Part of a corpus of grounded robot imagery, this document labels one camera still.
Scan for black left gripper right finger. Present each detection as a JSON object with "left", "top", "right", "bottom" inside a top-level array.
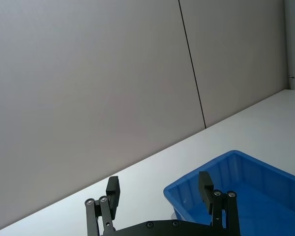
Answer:
[{"left": 198, "top": 171, "right": 241, "bottom": 236}]

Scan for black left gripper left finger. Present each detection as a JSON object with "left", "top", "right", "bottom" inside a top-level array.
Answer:
[{"left": 85, "top": 176, "right": 121, "bottom": 236}]

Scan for blue plastic bin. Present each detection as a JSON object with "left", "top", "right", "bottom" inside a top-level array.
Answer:
[{"left": 163, "top": 149, "right": 295, "bottom": 236}]

